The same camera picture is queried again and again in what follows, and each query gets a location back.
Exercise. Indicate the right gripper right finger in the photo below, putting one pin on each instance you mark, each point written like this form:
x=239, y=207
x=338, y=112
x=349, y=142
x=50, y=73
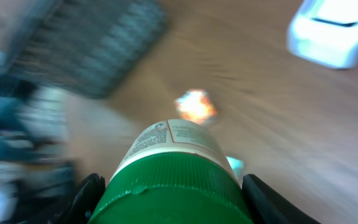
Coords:
x=268, y=207

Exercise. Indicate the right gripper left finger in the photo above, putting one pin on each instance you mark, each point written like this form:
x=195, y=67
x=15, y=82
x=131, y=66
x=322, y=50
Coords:
x=79, y=205

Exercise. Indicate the teal tissue pack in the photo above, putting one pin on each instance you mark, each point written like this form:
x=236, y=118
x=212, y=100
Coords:
x=237, y=166

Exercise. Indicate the green lid jar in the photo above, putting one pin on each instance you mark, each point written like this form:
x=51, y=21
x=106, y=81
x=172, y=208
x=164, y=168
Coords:
x=175, y=172

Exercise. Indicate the orange snack packet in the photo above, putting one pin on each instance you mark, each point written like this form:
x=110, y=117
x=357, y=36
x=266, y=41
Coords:
x=196, y=106

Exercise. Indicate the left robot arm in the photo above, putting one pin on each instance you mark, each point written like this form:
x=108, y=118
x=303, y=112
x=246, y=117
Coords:
x=33, y=170

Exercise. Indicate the white barcode scanner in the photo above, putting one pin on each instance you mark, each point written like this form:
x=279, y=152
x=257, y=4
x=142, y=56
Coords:
x=325, y=32

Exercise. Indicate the grey plastic shopping basket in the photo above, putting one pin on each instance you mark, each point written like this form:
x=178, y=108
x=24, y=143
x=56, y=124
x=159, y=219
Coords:
x=83, y=46

